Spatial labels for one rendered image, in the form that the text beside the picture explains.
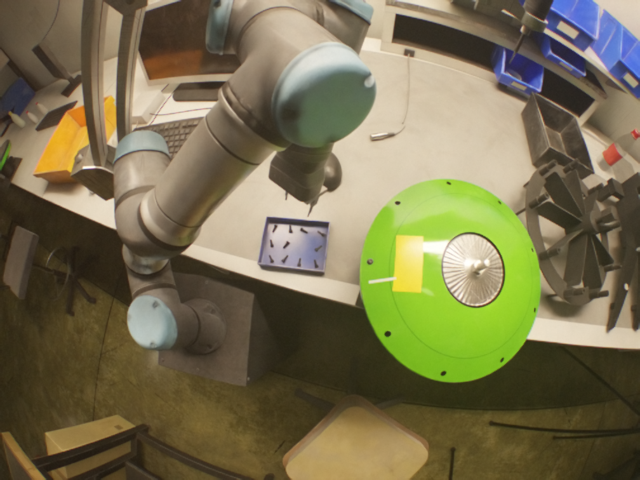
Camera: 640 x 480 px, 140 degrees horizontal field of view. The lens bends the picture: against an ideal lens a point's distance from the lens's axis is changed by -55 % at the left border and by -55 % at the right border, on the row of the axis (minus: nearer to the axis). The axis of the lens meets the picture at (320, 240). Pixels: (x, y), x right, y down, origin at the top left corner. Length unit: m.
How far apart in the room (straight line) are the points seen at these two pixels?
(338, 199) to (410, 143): 0.24
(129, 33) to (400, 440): 1.03
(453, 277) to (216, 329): 0.45
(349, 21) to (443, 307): 0.33
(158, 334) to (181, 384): 1.29
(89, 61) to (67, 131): 1.02
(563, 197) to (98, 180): 0.94
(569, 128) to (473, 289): 0.81
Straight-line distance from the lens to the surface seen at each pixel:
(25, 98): 3.27
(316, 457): 0.90
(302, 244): 0.52
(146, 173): 0.29
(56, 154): 1.31
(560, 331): 0.75
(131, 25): 0.31
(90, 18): 0.32
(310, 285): 0.50
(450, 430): 1.70
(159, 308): 0.44
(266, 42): 0.17
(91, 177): 0.49
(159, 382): 1.82
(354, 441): 0.88
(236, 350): 0.60
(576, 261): 0.69
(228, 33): 0.23
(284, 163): 0.35
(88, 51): 0.34
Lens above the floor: 1.41
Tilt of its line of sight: 71 degrees down
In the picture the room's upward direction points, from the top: 10 degrees counter-clockwise
